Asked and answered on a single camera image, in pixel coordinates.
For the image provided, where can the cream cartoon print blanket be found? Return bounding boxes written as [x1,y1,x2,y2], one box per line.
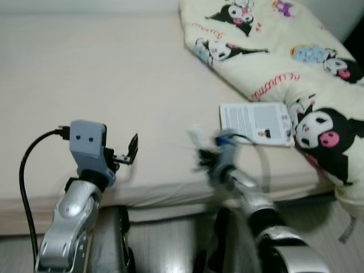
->
[179,0,364,220]

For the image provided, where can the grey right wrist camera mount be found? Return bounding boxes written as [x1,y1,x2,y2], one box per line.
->
[213,134,238,171]

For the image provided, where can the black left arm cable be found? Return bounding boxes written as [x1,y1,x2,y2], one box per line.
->
[19,128,70,265]

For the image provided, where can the grey right robot leg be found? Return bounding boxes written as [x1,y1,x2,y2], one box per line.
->
[199,208,262,273]

